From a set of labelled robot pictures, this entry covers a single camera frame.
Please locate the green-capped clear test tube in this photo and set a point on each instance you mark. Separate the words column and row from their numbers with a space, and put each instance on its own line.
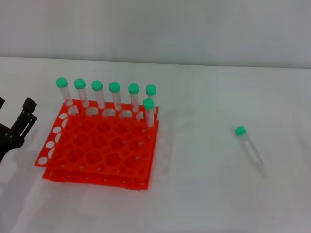
column 114, row 87
column 61, row 82
column 148, row 104
column 133, row 88
column 97, row 85
column 240, row 131
column 151, row 89
column 79, row 83

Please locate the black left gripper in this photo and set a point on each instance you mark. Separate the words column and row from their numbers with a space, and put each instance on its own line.
column 3, row 140

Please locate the orange plastic test tube rack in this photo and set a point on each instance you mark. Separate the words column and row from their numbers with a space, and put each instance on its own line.
column 109, row 150

